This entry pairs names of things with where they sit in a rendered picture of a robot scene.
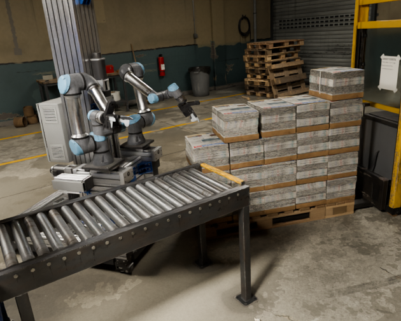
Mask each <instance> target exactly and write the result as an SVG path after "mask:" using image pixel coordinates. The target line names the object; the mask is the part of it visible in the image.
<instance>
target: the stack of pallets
mask: <svg viewBox="0 0 401 321"><path fill-rule="evenodd" d="M294 41H297V45H294ZM253 45H256V47H254V46H253ZM301 45H304V39H280V40H273V41H261V42H254V43H247V49H244V51H245V55H243V61H244V62H245V68H246V73H247V78H245V79H244V82H245V90H246V91H247V96H250V95H253V94H256V96H257V97H261V96H267V98H271V97H273V92H272V89H271V88H272V86H271V83H270V78H269V73H268V71H267V66H270V65H273V64H281V63H286V62H290V59H294V61H299V60H300V57H298V52H299V51H300V46H301ZM290 48H294V51H290ZM279 49H280V51H279ZM251 51H254V53H251ZM288 54H292V56H291V57H288ZM277 55H278V57H277ZM250 57H252V58H253V59H250ZM251 63H255V65H251ZM252 69H254V71H252ZM253 75H256V76H253ZM265 79H266V80H265ZM251 81H254V82H251ZM253 92H254V93H253Z"/></svg>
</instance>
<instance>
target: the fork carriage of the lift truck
mask: <svg viewBox="0 0 401 321"><path fill-rule="evenodd" d="M355 176H357V177H356V179H357V181H356V184H355V186H356V187H355V188H356V189H355V195H357V196H358V197H360V198H362V199H363V198H365V199H366V200H368V201H370V204H371V205H373V206H374V207H375V208H377V209H379V210H380V211H381V210H385V209H386V198H387V192H388V181H389V179H387V178H385V177H383V176H381V175H379V174H377V173H375V172H373V171H371V170H369V169H367V168H365V167H363V166H361V165H360V164H357V175H355Z"/></svg>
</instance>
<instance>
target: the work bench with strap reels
mask: <svg viewBox="0 0 401 321"><path fill-rule="evenodd" d="M106 74H107V78H113V83H114V88H115V91H111V95H113V97H114V100H115V101H116V105H117V108H120V105H119V104H121V103H125V104H126V109H127V111H129V103H128V98H127V89H126V83H125V81H123V80H122V81H123V89H124V95H125V99H122V98H121V97H120V91H117V87H116V77H120V75H119V73H117V72H116V71H114V69H113V65H106ZM36 82H38V85H39V91H40V94H41V100H42V102H45V99H44V95H43V90H42V86H44V87H45V93H46V98H47V101H49V100H50V97H49V93H48V87H47V86H52V85H58V82H57V78H53V79H51V80H49V81H47V82H46V80H43V79H42V80H36Z"/></svg>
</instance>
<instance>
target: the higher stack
mask: <svg viewBox="0 0 401 321"><path fill-rule="evenodd" d="M364 74H365V70H364V69H356V68H346V67H331V68H318V69H311V70H310V77H309V79H310V81H309V86H310V89H309V90H313V91H316V92H319V93H324V94H328V95H331V96H335V95H341V94H352V93H357V92H363V91H364ZM313 97H316V96H313ZM316 98H319V99H322V100H325V101H327V102H329V103H330V106H329V107H330V109H329V120H328V121H329V122H328V123H330V125H331V124H334V123H339V122H349V121H354V120H361V118H362V116H361V115H362V107H363V105H362V102H363V99H361V98H352V99H343V100H336V101H330V100H328V99H323V98H320V97H316ZM328 131H329V134H328V142H329V148H328V150H329V153H330V150H335V149H340V148H348V147H354V146H359V142H360V132H359V131H360V126H359V125H353V126H347V127H338V128H333V129H330V128H329V129H328ZM327 156H328V164H327V165H328V166H327V175H335V174H340V173H348V172H352V171H356V170H357V164H358V152H357V151H354V152H346V153H338V154H333V155H327ZM356 177H357V176H348V177H344V178H336V179H332V180H326V196H325V197H326V200H327V199H334V198H338V197H345V196H352V195H354V194H355V189H356V188H355V187H356V186H355V184H356V181H357V179H356ZM354 203H355V200H354V199H351V200H347V201H340V202H336V203H329V204H324V205H325V218H331V217H338V216H341V215H348V214H352V213H354Z"/></svg>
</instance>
